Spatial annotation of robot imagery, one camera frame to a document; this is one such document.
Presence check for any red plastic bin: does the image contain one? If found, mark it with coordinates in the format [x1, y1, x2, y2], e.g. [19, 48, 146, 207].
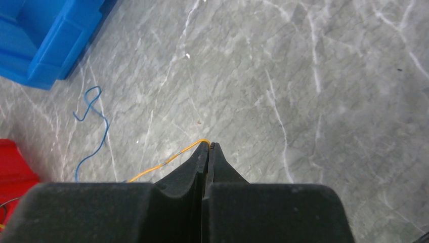
[1, 139, 40, 231]

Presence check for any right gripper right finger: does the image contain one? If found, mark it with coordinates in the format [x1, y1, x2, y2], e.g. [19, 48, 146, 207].
[201, 143, 355, 242]

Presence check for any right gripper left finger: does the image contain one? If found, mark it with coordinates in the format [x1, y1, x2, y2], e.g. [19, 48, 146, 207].
[1, 142, 210, 242]

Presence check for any blue divided plastic bin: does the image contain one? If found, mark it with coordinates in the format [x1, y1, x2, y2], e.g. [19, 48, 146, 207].
[1, 0, 116, 90]

